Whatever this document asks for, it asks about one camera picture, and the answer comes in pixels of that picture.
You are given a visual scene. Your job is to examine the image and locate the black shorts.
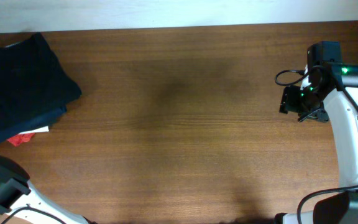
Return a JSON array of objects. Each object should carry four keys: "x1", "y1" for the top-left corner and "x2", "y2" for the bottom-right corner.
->
[{"x1": 0, "y1": 33, "x2": 81, "y2": 131}]

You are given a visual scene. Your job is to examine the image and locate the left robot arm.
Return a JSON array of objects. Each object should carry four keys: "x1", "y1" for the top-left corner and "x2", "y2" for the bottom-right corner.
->
[{"x1": 0, "y1": 156, "x2": 91, "y2": 224}]

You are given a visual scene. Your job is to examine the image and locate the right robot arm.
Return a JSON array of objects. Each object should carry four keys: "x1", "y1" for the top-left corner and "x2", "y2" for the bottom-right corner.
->
[{"x1": 273, "y1": 41, "x2": 358, "y2": 224}]

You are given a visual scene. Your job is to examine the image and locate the white paper tag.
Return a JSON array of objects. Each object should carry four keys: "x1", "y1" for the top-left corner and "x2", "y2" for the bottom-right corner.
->
[{"x1": 20, "y1": 126, "x2": 49, "y2": 134}]

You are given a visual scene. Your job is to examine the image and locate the red cloth piece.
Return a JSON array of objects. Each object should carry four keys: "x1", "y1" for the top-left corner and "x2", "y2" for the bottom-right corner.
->
[{"x1": 7, "y1": 133, "x2": 35, "y2": 147}]

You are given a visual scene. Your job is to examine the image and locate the navy blue folded garment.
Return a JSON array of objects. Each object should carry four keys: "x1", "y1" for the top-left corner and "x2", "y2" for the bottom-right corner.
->
[{"x1": 0, "y1": 106, "x2": 67, "y2": 143}]

